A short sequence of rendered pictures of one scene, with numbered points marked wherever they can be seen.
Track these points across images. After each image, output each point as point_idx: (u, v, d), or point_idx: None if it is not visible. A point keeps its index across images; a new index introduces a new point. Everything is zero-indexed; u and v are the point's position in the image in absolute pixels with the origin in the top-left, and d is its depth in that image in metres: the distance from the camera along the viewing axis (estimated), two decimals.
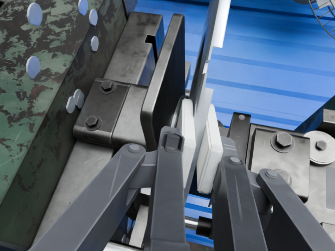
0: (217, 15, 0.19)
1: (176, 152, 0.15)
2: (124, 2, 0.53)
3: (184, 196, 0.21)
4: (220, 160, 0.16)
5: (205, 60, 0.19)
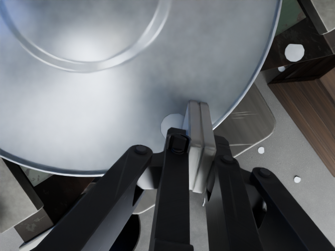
0: None
1: (183, 154, 0.15)
2: None
3: None
4: (213, 159, 0.16)
5: None
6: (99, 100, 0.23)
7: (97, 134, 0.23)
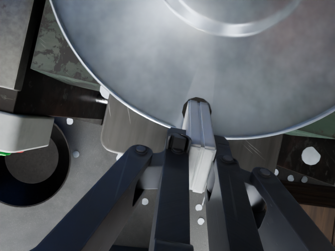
0: None
1: (183, 154, 0.15)
2: (30, 14, 0.37)
3: None
4: (213, 159, 0.16)
5: None
6: (321, 22, 0.23)
7: None
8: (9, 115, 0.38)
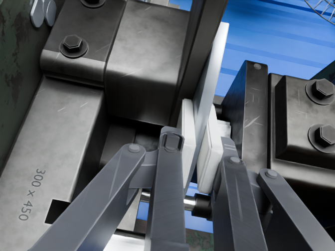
0: None
1: (176, 152, 0.15)
2: None
3: None
4: (220, 160, 0.16)
5: None
6: None
7: None
8: None
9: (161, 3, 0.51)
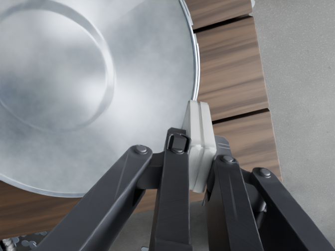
0: None
1: (183, 154, 0.15)
2: None
3: (37, 192, 0.35)
4: (213, 159, 0.16)
5: None
6: None
7: None
8: None
9: None
